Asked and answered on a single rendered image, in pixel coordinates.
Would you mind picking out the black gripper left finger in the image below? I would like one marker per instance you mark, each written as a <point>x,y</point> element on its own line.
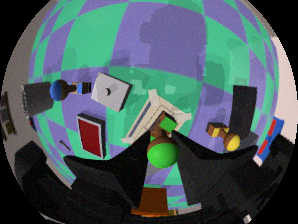
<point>124,173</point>

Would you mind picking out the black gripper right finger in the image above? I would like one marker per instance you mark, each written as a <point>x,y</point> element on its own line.
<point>201,169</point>

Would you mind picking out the yellow rubber stamp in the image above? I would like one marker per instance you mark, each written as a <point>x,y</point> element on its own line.
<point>230,140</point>

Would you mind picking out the cream paper card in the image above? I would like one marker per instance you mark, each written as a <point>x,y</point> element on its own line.
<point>149,113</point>

